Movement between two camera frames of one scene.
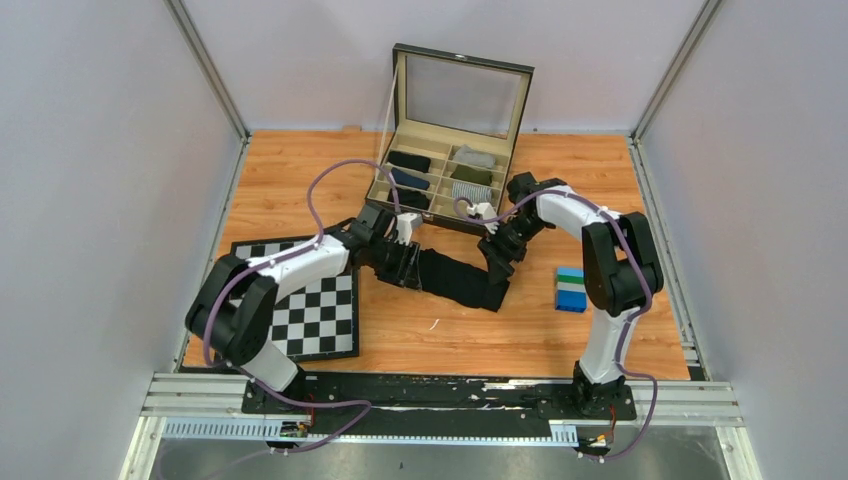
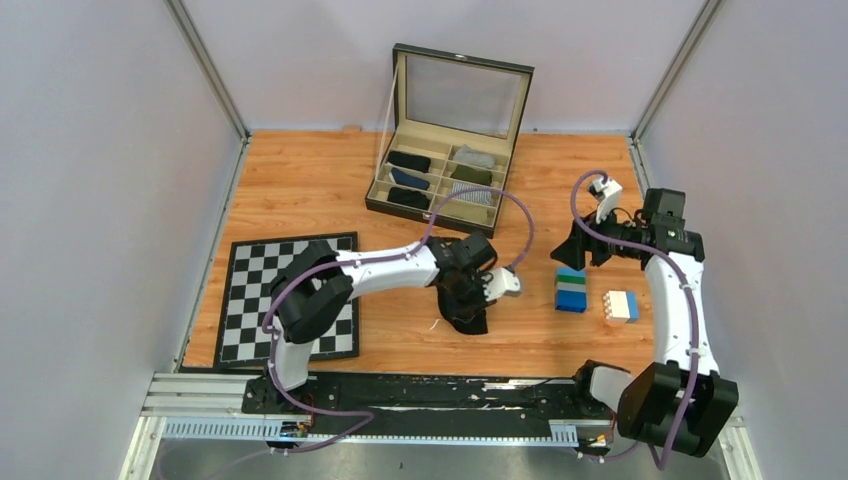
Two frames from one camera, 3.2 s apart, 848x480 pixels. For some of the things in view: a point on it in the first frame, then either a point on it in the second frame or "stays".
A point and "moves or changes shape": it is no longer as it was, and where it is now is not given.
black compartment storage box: [455, 123] stays
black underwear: [445, 275] moves or changes shape
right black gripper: [499, 255] → [571, 253]
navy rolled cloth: [402, 178] stays
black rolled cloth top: [410, 161] stays
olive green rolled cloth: [469, 173] stays
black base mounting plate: [431, 404] stays
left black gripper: [406, 275] → [477, 276]
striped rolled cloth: [474, 193] stays
